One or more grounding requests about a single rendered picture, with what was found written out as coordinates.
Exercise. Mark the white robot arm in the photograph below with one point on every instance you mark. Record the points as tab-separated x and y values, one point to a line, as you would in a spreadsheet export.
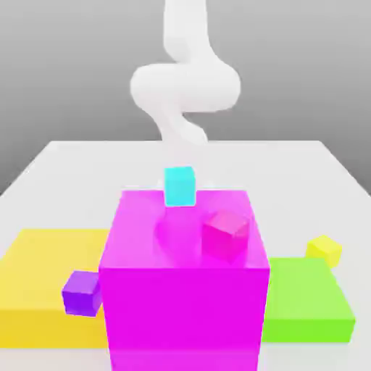
185	87

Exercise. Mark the small cyan cube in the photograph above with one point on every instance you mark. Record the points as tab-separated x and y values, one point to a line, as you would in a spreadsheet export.
179	187

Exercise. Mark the small pink cube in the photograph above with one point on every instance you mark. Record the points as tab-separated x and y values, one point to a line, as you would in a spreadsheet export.
224	236

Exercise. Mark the small purple cube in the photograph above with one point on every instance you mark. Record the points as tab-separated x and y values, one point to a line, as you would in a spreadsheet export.
81	294

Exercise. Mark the small yellow cube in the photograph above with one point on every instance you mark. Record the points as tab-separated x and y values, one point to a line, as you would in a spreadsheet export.
326	249

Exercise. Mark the large magenta box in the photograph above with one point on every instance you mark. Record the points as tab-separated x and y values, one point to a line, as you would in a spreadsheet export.
185	304

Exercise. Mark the large green box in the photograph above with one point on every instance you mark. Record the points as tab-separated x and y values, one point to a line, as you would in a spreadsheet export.
304	295

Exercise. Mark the large yellow box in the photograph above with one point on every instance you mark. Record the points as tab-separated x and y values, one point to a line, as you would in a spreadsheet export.
37	275

